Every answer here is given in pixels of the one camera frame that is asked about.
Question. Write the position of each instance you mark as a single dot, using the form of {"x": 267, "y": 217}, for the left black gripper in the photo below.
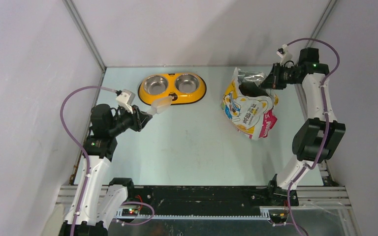
{"x": 142, "y": 118}

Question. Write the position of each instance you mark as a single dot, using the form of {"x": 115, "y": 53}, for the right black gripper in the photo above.
{"x": 272, "y": 81}

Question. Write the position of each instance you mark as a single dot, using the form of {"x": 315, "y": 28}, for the clear plastic scoop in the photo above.
{"x": 160, "y": 105}

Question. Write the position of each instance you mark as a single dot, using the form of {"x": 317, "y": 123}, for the pet food bag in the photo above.
{"x": 249, "y": 107}

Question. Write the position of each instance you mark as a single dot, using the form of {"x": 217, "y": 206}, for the yellow double pet bowl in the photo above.
{"x": 184, "y": 87}

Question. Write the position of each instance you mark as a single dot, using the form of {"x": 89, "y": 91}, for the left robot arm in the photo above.
{"x": 88, "y": 216}

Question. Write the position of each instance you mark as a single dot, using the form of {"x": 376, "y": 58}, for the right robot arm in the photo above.
{"x": 320, "y": 135}

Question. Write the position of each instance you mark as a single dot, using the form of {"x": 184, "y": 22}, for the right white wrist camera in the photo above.
{"x": 284, "y": 54}

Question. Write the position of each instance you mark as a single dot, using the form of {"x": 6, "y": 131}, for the aluminium frame rail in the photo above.
{"x": 309, "y": 197}

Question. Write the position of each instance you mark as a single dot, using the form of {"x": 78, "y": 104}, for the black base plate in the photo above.
{"x": 210, "y": 201}

